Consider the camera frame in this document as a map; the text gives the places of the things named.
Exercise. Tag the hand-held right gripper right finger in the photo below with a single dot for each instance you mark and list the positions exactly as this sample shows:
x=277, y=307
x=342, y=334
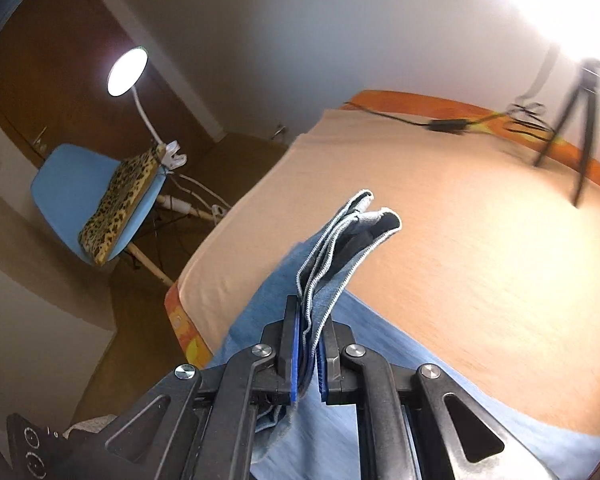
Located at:
x=323, y=375

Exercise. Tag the white clip-on lamp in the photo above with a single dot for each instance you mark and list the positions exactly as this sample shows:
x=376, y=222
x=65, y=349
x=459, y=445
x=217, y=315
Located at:
x=126, y=71

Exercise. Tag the orange bed sheet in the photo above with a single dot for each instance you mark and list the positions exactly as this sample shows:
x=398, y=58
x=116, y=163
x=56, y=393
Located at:
x=182, y=325

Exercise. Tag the leopard print cushion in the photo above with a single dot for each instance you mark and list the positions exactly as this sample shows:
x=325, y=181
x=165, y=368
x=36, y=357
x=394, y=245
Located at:
x=115, y=205

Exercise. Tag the white power strip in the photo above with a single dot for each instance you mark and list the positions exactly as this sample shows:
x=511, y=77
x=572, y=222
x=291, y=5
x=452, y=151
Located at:
x=185, y=206

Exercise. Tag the blue chair with wooden legs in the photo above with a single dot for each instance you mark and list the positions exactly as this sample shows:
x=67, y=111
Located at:
x=65, y=185

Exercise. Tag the wooden door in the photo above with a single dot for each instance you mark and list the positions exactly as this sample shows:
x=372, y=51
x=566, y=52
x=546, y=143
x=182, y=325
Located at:
x=55, y=35

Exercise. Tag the blue denim pants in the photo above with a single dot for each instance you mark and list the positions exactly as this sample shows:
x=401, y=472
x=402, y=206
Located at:
x=330, y=440

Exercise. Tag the black tripod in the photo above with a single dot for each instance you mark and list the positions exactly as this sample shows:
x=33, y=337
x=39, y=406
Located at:
x=580, y=110

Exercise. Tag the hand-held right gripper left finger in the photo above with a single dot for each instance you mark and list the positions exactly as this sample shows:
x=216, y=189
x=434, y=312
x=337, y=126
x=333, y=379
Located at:
x=294, y=355

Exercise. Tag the beige bed blanket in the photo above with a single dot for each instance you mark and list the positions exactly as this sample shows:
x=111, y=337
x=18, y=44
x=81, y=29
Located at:
x=480, y=260

